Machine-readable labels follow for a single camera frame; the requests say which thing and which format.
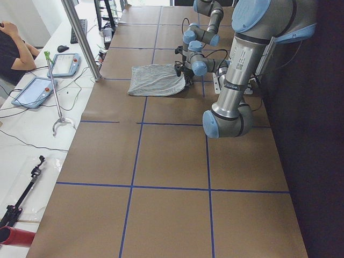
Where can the striped polo shirt white collar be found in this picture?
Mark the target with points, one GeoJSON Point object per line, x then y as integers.
{"type": "Point", "coordinates": [155, 80]}

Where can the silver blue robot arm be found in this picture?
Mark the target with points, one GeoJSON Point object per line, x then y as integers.
{"type": "Point", "coordinates": [255, 24]}
{"type": "Point", "coordinates": [207, 27]}

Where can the upper blue teach pendant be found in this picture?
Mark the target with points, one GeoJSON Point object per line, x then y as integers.
{"type": "Point", "coordinates": [65, 64]}

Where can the blue teach pendant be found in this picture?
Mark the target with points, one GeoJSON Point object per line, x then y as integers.
{"type": "Point", "coordinates": [34, 94]}
{"type": "Point", "coordinates": [65, 64]}

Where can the black computer mouse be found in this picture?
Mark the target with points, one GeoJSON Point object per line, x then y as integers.
{"type": "Point", "coordinates": [62, 48]}

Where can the green tipped grabber stick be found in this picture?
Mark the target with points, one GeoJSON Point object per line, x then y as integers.
{"type": "Point", "coordinates": [61, 119]}

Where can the lower blue teach pendant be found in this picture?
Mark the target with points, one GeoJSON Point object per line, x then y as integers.
{"type": "Point", "coordinates": [34, 94]}

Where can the seated person in black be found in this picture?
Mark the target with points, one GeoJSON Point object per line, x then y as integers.
{"type": "Point", "coordinates": [17, 56]}

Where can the black clamp tool on table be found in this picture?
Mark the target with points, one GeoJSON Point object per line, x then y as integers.
{"type": "Point", "coordinates": [14, 211]}

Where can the red cylinder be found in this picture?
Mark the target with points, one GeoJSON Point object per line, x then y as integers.
{"type": "Point", "coordinates": [16, 237]}

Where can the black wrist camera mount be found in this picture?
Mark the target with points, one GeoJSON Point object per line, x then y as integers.
{"type": "Point", "coordinates": [179, 68]}
{"type": "Point", "coordinates": [179, 50]}

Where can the aluminium extrusion frame post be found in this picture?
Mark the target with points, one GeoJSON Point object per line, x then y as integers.
{"type": "Point", "coordinates": [82, 38]}

